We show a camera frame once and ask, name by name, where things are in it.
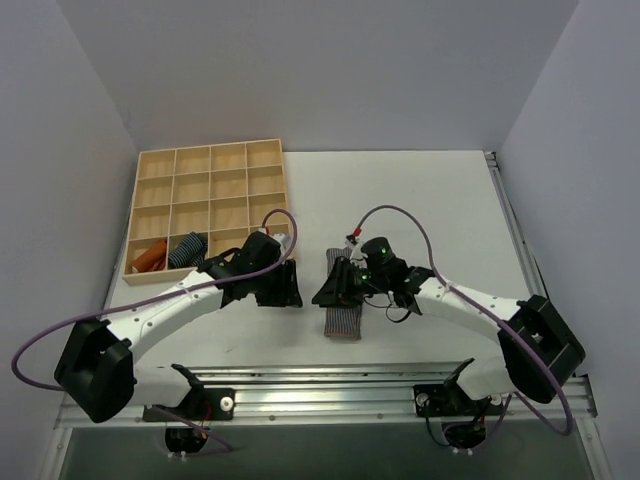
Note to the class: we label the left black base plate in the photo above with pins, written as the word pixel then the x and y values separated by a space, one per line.
pixel 220 405

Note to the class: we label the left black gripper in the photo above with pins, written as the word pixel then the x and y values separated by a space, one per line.
pixel 279 282

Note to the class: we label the rolled orange cloth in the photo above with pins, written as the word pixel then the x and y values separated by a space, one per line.
pixel 153 259

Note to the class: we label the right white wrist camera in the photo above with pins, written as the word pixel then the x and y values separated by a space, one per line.
pixel 356 245

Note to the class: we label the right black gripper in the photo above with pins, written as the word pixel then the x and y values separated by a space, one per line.
pixel 342 280

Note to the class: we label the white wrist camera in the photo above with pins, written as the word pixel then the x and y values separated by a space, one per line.
pixel 283 237
pixel 356 245

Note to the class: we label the striped grey underwear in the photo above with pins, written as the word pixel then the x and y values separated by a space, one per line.
pixel 341 323

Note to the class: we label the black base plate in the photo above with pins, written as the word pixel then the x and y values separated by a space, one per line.
pixel 220 405
pixel 439 400

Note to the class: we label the aluminium frame rail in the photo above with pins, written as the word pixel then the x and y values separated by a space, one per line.
pixel 440 207

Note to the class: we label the rolled dark striped cloth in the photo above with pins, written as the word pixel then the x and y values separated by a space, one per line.
pixel 189 252

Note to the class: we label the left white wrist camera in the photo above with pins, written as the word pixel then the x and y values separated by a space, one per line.
pixel 283 237

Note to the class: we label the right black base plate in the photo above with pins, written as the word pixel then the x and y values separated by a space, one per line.
pixel 439 400

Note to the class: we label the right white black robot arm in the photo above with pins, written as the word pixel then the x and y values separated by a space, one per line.
pixel 539 352

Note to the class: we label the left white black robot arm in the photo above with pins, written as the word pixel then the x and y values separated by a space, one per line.
pixel 98 367

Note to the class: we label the wooden compartment tray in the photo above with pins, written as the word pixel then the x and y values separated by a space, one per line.
pixel 225 191

